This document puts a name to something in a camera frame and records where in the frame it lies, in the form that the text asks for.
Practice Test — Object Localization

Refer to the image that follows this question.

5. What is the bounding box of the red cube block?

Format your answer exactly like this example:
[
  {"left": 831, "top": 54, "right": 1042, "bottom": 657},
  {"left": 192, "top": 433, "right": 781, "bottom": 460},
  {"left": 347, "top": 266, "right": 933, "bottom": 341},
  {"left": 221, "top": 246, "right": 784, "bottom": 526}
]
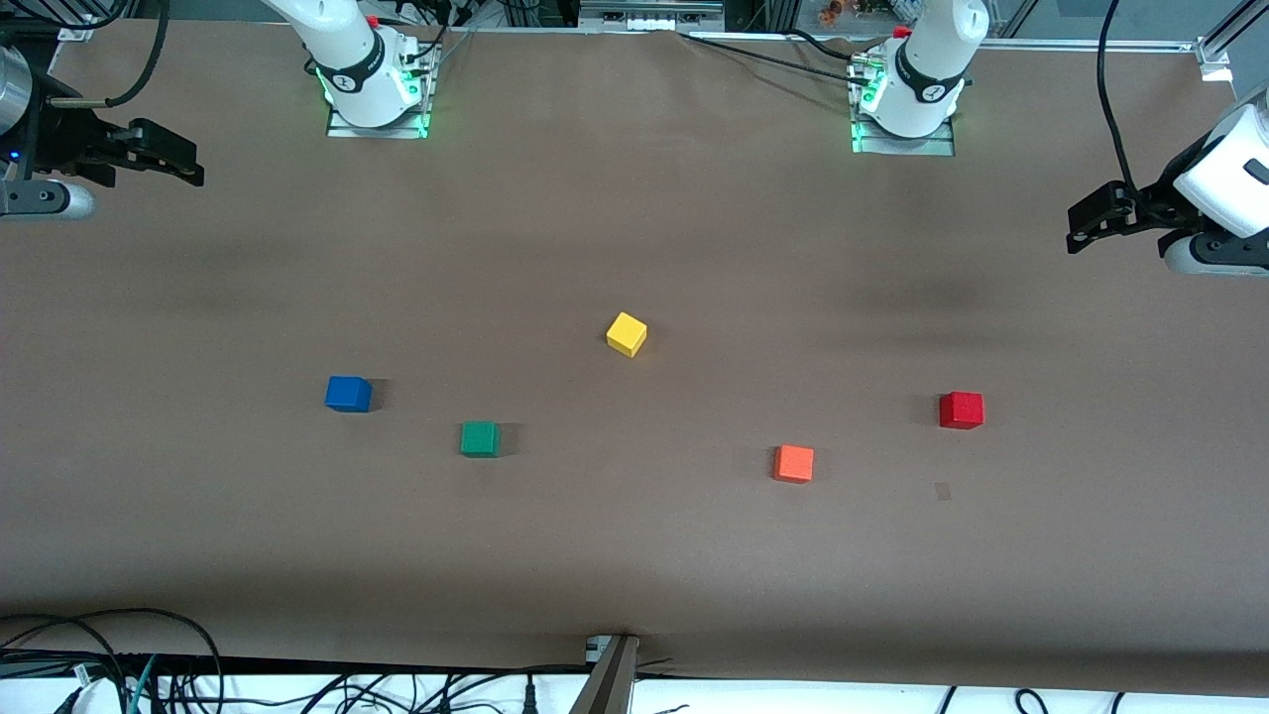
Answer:
[{"left": 939, "top": 391, "right": 986, "bottom": 431}]

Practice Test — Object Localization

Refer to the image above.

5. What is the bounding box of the blue cube block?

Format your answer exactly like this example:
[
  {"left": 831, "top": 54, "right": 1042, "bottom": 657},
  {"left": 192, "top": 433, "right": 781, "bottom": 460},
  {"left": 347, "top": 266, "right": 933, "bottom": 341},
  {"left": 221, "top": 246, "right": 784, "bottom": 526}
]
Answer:
[{"left": 324, "top": 375, "right": 374, "bottom": 415}]

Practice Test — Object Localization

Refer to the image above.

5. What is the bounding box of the yellow cube block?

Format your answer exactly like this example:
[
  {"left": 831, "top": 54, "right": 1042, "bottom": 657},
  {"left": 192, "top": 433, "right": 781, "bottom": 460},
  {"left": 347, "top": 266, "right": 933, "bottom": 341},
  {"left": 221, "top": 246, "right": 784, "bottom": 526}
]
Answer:
[{"left": 605, "top": 311, "right": 649, "bottom": 359}]

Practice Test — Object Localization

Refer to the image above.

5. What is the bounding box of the grey socket strip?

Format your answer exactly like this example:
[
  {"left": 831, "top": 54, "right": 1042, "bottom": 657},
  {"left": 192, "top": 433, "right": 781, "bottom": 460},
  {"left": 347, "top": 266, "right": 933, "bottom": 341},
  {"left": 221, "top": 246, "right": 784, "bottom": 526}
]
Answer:
[{"left": 580, "top": 0, "right": 725, "bottom": 31}]

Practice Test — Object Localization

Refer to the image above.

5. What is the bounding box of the table cover sheet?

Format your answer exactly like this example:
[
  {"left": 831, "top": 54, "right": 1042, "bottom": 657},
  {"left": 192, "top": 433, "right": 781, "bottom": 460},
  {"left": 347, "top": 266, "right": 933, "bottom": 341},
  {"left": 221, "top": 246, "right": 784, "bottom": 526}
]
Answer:
[{"left": 0, "top": 20, "right": 1269, "bottom": 695}]

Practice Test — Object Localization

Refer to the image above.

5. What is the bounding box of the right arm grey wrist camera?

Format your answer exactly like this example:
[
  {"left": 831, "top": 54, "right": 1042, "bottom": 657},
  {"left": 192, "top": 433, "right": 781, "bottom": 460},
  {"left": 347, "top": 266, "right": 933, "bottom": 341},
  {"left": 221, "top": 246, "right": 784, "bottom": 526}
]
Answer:
[{"left": 0, "top": 181, "right": 97, "bottom": 221}]

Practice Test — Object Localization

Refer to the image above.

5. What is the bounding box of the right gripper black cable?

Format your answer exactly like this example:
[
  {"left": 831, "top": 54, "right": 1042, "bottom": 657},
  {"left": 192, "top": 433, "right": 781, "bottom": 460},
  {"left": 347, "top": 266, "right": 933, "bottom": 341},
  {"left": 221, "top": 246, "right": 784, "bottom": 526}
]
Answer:
[{"left": 48, "top": 0, "right": 174, "bottom": 110}]

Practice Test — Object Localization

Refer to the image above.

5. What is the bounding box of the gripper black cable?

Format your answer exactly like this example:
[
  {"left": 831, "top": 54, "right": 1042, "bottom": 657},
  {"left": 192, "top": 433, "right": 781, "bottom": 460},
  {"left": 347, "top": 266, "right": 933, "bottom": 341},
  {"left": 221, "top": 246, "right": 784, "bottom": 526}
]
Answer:
[
  {"left": 1096, "top": 0, "right": 1143, "bottom": 196},
  {"left": 48, "top": 0, "right": 174, "bottom": 110}
]

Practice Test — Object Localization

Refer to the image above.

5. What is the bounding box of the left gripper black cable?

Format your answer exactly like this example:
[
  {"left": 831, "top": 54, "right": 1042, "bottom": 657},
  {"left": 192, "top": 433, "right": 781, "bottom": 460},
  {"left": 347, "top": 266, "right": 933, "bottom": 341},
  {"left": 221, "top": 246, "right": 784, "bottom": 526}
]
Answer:
[{"left": 1096, "top": 0, "right": 1143, "bottom": 196}]

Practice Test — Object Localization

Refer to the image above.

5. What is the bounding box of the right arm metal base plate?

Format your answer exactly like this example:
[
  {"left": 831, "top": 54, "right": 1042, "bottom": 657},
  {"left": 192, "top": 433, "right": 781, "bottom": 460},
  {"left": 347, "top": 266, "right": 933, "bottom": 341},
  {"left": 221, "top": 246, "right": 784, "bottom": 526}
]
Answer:
[{"left": 325, "top": 45, "right": 437, "bottom": 140}]

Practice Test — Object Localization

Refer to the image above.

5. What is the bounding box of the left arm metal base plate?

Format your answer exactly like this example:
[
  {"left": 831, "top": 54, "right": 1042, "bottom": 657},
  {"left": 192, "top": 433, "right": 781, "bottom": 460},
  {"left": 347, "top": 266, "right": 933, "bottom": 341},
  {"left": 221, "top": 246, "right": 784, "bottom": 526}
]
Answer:
[{"left": 850, "top": 55, "right": 958, "bottom": 158}]

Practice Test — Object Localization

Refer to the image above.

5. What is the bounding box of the thick black table cable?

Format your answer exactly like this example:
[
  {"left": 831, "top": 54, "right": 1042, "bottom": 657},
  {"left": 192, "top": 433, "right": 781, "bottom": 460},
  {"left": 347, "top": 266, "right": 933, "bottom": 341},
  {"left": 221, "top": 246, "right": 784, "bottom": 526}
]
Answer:
[{"left": 788, "top": 28, "right": 873, "bottom": 62}]

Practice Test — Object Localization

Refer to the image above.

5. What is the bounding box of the thin black table cable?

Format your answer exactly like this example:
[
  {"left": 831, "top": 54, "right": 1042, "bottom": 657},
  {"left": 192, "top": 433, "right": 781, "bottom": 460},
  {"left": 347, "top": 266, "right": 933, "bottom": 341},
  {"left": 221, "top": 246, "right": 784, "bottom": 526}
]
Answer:
[{"left": 677, "top": 32, "right": 873, "bottom": 88}]

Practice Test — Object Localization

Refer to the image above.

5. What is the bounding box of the black cable loop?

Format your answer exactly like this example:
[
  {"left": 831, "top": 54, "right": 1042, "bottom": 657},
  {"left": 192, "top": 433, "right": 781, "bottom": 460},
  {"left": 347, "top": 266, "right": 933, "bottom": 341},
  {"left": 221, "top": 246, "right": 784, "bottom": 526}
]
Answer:
[
  {"left": 0, "top": 607, "right": 227, "bottom": 714},
  {"left": 0, "top": 615, "right": 128, "bottom": 700}
]

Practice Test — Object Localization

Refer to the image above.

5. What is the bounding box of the teal cable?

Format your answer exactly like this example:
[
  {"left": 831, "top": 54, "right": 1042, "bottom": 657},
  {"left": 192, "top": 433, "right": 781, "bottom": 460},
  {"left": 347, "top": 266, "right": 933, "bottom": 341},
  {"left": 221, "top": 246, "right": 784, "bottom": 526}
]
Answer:
[{"left": 127, "top": 654, "right": 160, "bottom": 714}]

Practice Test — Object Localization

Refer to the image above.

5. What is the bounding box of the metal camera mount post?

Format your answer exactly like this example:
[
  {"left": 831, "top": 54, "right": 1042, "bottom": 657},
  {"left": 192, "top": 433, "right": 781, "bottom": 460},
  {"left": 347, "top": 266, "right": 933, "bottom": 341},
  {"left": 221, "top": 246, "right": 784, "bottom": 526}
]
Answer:
[{"left": 570, "top": 633, "right": 642, "bottom": 714}]

